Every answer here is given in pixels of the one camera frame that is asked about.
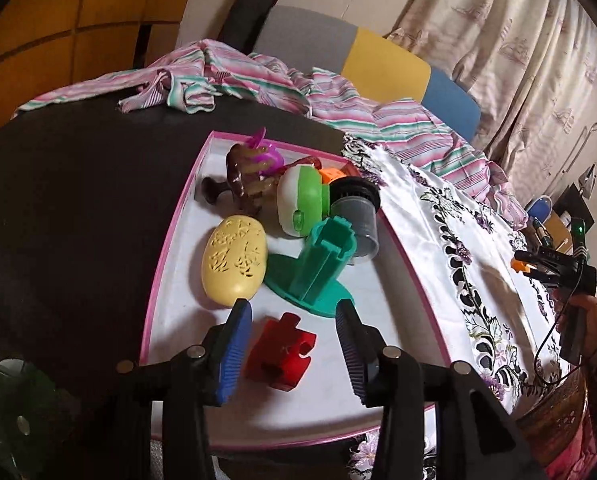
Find person's right hand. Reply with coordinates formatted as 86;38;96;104
556;294;597;356

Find grey yellow blue sofa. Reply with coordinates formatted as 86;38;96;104
217;0;481;142

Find beige patterned curtain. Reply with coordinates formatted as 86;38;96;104
387;0;597;203

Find clear jar black lid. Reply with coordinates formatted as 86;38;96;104
329;177;381;264

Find black cable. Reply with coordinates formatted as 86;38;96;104
525;259;587;394

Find yellow oval perforated case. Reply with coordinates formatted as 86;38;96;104
201;214;268;308

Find cluttered wooden side table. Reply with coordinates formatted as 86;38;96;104
537;160;597;268

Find teal plastic flanged holder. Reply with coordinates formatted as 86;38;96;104
264;217;357;318

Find pink green striped cloth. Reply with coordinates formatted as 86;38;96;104
17;39;529;230

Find wooden panel cabinet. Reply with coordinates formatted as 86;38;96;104
0;0;187;127

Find white floral embroidered tablecloth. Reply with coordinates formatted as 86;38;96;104
340;131;580;480

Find pink rimmed white tray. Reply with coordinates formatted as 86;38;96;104
139;131;451;452

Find purple plastic toy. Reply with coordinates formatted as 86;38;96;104
244;127;284;177

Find red puzzle piece block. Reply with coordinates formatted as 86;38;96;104
245;312;317;391

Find green white plastic case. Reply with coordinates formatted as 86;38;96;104
276;165;330;237

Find orange linked cube blocks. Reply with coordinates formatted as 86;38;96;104
318;167;347;184

